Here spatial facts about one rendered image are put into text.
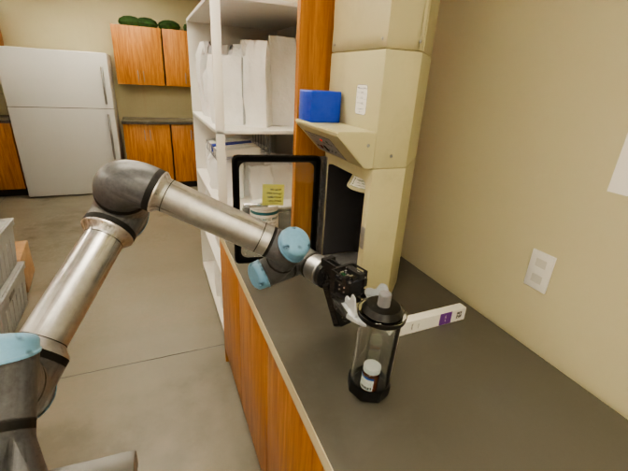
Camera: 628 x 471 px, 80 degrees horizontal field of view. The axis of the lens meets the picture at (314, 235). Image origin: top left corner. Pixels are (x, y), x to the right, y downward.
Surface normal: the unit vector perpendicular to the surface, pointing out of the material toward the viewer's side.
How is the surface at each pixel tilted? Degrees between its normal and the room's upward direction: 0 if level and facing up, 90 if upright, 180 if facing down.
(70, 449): 0
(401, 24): 90
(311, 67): 90
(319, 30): 90
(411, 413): 0
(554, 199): 90
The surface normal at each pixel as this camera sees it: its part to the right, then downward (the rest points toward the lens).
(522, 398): 0.05, -0.92
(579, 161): -0.92, 0.11
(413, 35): 0.46, 0.36
